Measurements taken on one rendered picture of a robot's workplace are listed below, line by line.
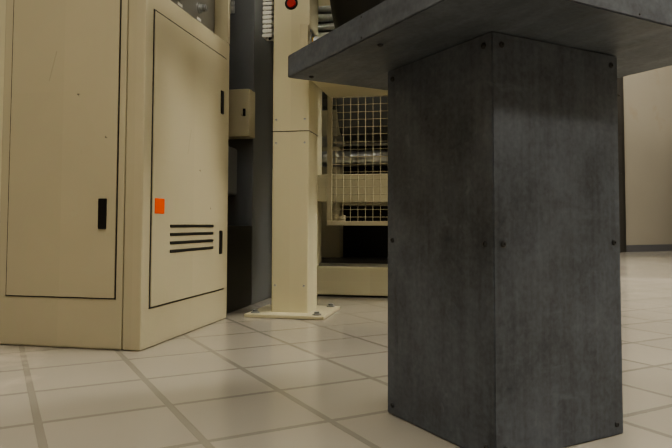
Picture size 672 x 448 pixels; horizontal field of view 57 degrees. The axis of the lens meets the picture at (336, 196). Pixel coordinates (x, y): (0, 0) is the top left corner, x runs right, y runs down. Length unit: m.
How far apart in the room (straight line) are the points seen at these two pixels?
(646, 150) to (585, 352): 7.40
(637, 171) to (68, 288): 7.19
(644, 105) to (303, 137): 6.62
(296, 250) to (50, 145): 0.84
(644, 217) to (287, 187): 6.50
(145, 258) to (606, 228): 1.05
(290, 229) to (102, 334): 0.75
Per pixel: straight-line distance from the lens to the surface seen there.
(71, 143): 1.68
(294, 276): 2.10
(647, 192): 8.28
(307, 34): 2.06
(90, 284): 1.64
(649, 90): 8.49
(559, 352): 0.93
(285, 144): 2.12
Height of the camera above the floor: 0.30
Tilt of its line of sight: 3 degrees up
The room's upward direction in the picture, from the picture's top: straight up
